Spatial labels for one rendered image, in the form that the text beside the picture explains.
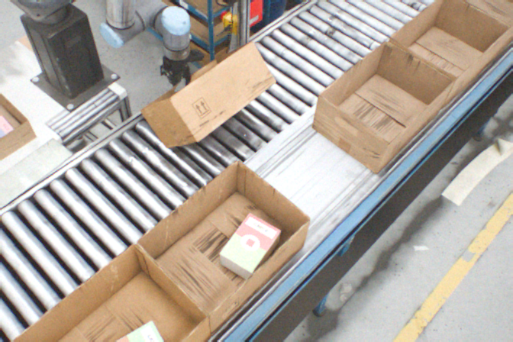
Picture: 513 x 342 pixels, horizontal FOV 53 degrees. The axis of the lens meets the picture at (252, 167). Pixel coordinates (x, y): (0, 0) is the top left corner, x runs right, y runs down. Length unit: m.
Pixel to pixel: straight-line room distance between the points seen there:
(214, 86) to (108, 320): 0.81
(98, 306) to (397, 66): 1.32
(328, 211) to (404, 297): 1.01
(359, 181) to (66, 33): 1.16
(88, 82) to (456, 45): 1.50
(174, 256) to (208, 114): 0.49
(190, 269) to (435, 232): 1.57
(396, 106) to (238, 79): 0.60
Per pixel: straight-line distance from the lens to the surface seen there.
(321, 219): 1.65
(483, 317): 2.68
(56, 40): 2.00
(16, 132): 2.04
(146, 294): 1.53
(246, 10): 2.21
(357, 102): 1.97
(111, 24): 1.72
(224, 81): 1.78
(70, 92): 2.16
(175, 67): 1.89
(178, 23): 1.73
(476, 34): 2.31
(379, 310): 2.53
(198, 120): 1.71
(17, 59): 2.44
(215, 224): 1.61
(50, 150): 2.05
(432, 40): 2.31
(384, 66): 2.05
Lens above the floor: 2.30
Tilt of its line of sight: 55 degrees down
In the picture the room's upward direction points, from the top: 3 degrees clockwise
